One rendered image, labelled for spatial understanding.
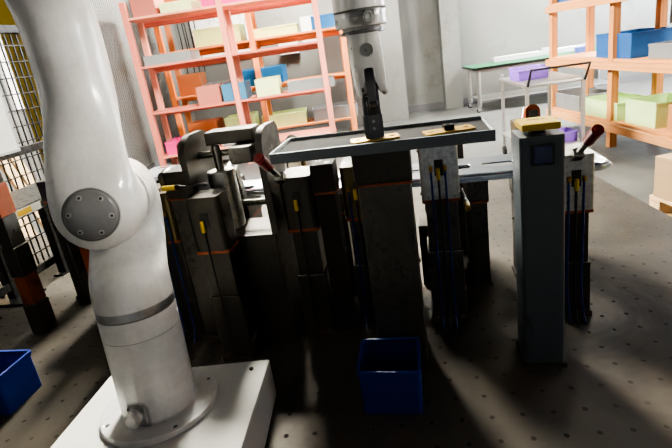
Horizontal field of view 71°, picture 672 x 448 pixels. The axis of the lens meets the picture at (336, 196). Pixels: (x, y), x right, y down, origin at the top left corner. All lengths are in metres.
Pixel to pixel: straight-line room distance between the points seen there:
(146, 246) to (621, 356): 0.87
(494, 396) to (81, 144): 0.78
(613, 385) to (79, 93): 0.97
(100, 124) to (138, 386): 0.40
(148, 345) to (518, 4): 8.85
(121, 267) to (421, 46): 8.31
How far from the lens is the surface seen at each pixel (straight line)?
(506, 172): 1.12
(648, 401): 0.99
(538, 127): 0.83
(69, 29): 0.75
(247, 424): 0.82
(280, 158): 0.80
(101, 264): 0.83
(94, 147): 0.71
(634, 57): 5.12
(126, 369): 0.83
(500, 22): 9.17
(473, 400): 0.94
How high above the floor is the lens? 1.32
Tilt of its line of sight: 17 degrees down
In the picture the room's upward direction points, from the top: 9 degrees counter-clockwise
